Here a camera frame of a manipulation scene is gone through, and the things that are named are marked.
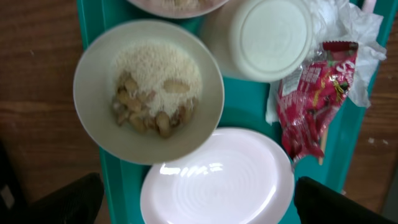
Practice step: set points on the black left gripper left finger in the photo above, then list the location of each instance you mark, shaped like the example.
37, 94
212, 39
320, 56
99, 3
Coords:
78, 202

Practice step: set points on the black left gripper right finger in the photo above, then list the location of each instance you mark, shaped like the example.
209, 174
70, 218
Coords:
318, 204

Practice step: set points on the white bowl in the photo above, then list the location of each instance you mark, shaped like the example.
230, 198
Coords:
93, 89

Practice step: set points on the rice and peanut leftovers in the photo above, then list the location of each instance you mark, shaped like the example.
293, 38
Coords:
157, 87

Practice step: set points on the pink bowl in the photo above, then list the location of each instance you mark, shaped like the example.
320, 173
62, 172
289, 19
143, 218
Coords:
153, 7

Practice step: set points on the wooden chopstick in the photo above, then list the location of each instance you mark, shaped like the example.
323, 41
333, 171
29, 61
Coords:
323, 145

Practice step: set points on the pink plate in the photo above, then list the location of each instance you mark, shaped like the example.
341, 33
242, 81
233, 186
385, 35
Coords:
236, 176

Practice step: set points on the red snack wrapper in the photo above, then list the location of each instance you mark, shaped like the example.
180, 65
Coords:
309, 99

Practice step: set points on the white upturned cup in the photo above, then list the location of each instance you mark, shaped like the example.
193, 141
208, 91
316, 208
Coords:
259, 40

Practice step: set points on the crumpled white napkin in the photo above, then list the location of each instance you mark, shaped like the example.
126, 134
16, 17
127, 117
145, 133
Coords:
341, 20

